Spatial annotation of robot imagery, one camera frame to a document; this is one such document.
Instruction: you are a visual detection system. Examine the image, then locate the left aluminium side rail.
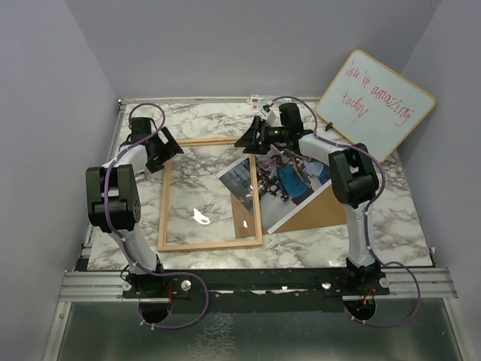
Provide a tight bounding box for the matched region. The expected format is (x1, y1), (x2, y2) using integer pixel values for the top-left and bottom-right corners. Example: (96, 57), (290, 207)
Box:
(74, 99), (127, 272)

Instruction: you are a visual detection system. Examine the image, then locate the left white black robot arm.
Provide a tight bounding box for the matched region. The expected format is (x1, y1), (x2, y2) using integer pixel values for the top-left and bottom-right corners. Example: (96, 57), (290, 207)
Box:
(86, 117), (183, 297)

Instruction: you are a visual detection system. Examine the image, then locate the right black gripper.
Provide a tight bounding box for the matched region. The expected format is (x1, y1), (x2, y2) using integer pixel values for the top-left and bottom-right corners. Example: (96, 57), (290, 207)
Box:
(234, 117), (288, 156)

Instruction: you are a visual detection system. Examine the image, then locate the light wooden picture frame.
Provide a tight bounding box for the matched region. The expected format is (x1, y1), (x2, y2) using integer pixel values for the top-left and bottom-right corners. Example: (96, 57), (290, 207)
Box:
(157, 155), (263, 252)

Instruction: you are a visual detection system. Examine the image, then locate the black mounting bar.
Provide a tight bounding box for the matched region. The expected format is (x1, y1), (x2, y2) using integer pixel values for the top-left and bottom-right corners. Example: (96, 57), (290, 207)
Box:
(123, 267), (389, 314)

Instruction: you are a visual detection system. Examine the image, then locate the white label strip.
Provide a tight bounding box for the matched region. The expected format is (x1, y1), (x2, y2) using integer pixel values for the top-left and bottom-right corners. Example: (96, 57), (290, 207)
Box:
(247, 95), (272, 111)

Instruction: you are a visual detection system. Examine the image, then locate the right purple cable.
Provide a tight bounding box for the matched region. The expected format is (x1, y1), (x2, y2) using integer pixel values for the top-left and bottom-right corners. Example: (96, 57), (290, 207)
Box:
(262, 96), (422, 327)

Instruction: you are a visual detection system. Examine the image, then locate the whiteboard with red writing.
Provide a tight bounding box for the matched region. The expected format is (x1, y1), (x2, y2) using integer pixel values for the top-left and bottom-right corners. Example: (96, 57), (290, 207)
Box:
(315, 50), (436, 162)

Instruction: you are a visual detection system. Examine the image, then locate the colour photo print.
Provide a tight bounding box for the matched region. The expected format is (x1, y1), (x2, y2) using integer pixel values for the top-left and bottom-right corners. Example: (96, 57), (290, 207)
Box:
(217, 145), (331, 233)

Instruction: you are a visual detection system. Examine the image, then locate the aluminium front rail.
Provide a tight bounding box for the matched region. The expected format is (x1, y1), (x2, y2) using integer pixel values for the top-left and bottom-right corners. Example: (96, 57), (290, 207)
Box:
(58, 267), (458, 302)

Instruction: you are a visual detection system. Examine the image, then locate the small white bracket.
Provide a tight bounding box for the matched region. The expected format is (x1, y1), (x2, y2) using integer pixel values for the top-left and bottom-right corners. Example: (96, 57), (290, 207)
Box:
(135, 171), (145, 181)

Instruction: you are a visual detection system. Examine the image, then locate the purple cable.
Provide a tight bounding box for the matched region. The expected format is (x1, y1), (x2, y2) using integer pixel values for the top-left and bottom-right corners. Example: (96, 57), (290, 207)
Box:
(262, 96), (422, 327)
(104, 102), (210, 332)

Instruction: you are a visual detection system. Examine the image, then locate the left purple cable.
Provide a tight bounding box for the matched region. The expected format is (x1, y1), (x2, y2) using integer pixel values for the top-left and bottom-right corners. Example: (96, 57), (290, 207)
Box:
(104, 102), (210, 332)

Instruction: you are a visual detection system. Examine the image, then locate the brown frame backing board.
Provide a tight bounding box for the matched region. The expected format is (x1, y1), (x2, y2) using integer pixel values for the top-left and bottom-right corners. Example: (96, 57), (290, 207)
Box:
(230, 183), (346, 238)

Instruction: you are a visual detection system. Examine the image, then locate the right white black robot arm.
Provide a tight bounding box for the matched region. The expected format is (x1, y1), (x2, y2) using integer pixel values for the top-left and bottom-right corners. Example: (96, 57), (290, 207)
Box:
(234, 102), (380, 294)

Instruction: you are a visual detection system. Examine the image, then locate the clear frame glass pane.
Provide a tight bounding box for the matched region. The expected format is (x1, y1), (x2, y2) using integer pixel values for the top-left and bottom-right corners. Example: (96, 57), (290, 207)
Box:
(167, 140), (255, 245)

